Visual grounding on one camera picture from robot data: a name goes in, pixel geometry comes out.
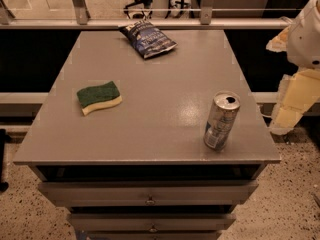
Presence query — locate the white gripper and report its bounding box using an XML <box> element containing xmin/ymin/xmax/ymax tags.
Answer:
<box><xmin>266</xmin><ymin>0</ymin><xmax>320</xmax><ymax>135</ymax></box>

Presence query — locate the green and yellow sponge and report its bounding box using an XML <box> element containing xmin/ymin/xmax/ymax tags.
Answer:
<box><xmin>77</xmin><ymin>81</ymin><xmax>122</xmax><ymax>116</ymax></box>

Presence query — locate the metal railing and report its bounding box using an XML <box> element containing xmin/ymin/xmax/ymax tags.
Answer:
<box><xmin>0</xmin><ymin>0</ymin><xmax>301</xmax><ymax>30</ymax></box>

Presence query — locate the silver red bull can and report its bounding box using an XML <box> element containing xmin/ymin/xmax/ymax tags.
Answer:
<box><xmin>203</xmin><ymin>91</ymin><xmax>240</xmax><ymax>152</ymax></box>

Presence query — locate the black office chair base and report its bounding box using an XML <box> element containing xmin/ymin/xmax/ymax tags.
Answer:
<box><xmin>123</xmin><ymin>0</ymin><xmax>154</xmax><ymax>20</ymax></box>

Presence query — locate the grey drawer cabinet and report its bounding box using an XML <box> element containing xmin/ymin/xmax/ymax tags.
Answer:
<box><xmin>14</xmin><ymin>30</ymin><xmax>280</xmax><ymax>240</ymax></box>

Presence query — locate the drawer with knob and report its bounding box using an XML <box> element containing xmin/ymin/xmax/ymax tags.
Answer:
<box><xmin>68</xmin><ymin>213</ymin><xmax>235</xmax><ymax>233</ymax></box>
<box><xmin>39</xmin><ymin>180</ymin><xmax>258</xmax><ymax>207</ymax></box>

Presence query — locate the top drawer with knob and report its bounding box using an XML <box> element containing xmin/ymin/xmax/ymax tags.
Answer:
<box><xmin>39</xmin><ymin>180</ymin><xmax>258</xmax><ymax>207</ymax></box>

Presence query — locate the blue chip bag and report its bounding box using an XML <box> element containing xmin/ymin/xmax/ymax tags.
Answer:
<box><xmin>119</xmin><ymin>20</ymin><xmax>177</xmax><ymax>59</ymax></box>

